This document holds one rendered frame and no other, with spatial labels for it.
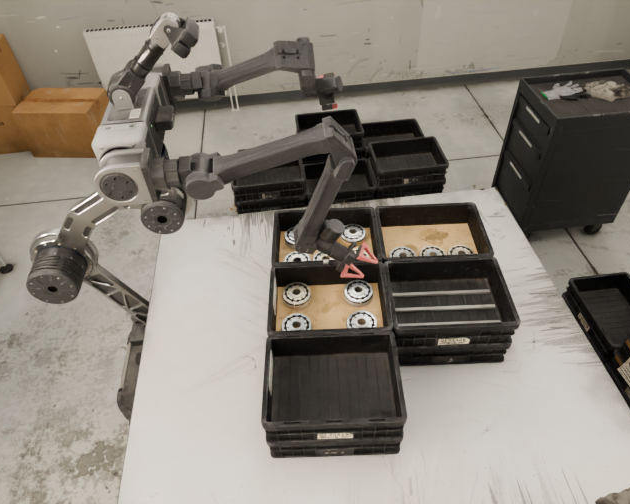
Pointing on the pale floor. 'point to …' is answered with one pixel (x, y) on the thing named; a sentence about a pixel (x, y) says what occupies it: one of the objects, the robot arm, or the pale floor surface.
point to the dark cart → (572, 152)
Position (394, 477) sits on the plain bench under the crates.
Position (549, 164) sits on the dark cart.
